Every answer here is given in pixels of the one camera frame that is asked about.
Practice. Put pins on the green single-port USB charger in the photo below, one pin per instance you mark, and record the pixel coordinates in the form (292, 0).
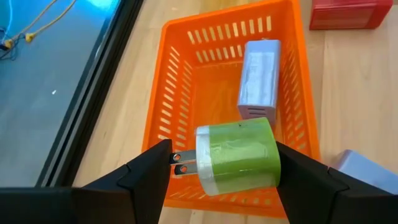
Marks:
(239, 152)

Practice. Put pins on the red rectangular box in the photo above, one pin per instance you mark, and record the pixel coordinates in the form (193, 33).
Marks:
(348, 15)

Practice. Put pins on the black aluminium table frame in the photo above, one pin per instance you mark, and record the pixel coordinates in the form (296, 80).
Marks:
(90, 93)

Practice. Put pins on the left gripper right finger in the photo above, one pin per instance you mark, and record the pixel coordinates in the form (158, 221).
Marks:
(326, 205)

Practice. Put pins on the orange slotted plastic basket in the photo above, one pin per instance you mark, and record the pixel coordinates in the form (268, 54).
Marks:
(199, 93)

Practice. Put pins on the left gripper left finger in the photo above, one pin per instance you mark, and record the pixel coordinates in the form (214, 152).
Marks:
(93, 205)

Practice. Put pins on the lavender vented power adapter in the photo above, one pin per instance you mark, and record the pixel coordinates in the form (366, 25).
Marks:
(367, 171)
(259, 77)

